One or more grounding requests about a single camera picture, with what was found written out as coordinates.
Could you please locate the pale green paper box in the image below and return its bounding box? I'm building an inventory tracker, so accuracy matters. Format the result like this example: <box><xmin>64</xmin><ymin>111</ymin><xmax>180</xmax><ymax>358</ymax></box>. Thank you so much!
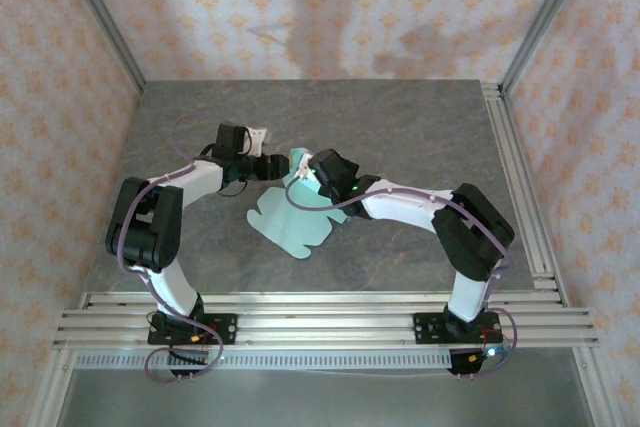
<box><xmin>246</xmin><ymin>146</ymin><xmax>351</xmax><ymax>262</ymax></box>

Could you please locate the black left controller board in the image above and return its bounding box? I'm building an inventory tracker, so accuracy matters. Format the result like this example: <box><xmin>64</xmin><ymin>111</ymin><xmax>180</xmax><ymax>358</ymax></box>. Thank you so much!
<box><xmin>167</xmin><ymin>346</ymin><xmax>211</xmax><ymax>379</ymax></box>

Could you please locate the black controller board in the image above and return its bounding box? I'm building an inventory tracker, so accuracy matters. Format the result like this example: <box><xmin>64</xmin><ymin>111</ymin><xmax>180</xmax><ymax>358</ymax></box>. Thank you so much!
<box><xmin>167</xmin><ymin>346</ymin><xmax>211</xmax><ymax>379</ymax></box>
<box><xmin>447</xmin><ymin>346</ymin><xmax>507</xmax><ymax>379</ymax></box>

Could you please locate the black right controller board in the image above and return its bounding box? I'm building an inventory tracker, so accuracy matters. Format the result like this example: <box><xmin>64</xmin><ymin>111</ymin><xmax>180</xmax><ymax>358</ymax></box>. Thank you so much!
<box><xmin>447</xmin><ymin>346</ymin><xmax>507</xmax><ymax>379</ymax></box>

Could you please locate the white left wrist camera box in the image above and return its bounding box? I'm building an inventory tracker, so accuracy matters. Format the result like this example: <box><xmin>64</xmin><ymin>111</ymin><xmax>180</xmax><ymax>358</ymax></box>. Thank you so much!
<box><xmin>244</xmin><ymin>125</ymin><xmax>272</xmax><ymax>157</ymax></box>

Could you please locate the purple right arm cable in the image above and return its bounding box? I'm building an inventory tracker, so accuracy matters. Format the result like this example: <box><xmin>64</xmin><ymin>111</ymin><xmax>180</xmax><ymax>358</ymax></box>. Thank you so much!
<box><xmin>283</xmin><ymin>176</ymin><xmax>519</xmax><ymax>379</ymax></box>

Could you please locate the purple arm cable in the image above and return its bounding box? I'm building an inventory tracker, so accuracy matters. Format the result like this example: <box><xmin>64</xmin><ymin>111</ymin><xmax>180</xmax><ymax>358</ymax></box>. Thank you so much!
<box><xmin>117</xmin><ymin>113</ymin><xmax>251</xmax><ymax>384</ymax></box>
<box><xmin>283</xmin><ymin>176</ymin><xmax>519</xmax><ymax>379</ymax></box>

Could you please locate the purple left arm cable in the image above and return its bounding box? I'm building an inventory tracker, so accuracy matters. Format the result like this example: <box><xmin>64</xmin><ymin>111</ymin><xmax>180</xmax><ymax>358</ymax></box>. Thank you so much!
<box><xmin>117</xmin><ymin>113</ymin><xmax>251</xmax><ymax>384</ymax></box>

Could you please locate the aluminium rail base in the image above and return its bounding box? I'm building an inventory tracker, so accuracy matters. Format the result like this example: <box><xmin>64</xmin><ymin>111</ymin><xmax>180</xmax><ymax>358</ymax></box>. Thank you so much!
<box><xmin>52</xmin><ymin>291</ymin><xmax>601</xmax><ymax>351</ymax></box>

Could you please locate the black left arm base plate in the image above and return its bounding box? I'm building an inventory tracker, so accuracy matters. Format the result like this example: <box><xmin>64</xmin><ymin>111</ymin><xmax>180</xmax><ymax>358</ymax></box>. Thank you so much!
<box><xmin>147</xmin><ymin>313</ymin><xmax>238</xmax><ymax>347</ymax></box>

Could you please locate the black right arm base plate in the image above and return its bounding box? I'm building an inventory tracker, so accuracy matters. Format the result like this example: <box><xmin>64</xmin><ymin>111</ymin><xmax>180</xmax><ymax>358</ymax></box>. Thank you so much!
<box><xmin>412</xmin><ymin>311</ymin><xmax>503</xmax><ymax>346</ymax></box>

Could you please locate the aluminium side rail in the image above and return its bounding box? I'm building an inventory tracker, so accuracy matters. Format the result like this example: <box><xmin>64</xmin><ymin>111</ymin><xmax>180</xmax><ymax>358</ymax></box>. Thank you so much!
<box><xmin>481</xmin><ymin>81</ymin><xmax>570</xmax><ymax>294</ymax></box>

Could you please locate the slotted grey cable duct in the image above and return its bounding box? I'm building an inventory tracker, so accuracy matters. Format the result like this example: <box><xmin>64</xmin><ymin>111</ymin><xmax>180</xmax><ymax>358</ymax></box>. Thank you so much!
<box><xmin>74</xmin><ymin>350</ymin><xmax>454</xmax><ymax>371</ymax></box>

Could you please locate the aluminium frame post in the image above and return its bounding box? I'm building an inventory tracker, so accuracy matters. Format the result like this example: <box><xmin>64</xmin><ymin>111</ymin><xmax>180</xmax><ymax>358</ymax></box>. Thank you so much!
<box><xmin>498</xmin><ymin>0</ymin><xmax>596</xmax><ymax>97</ymax></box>
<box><xmin>54</xmin><ymin>0</ymin><xmax>147</xmax><ymax>94</ymax></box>

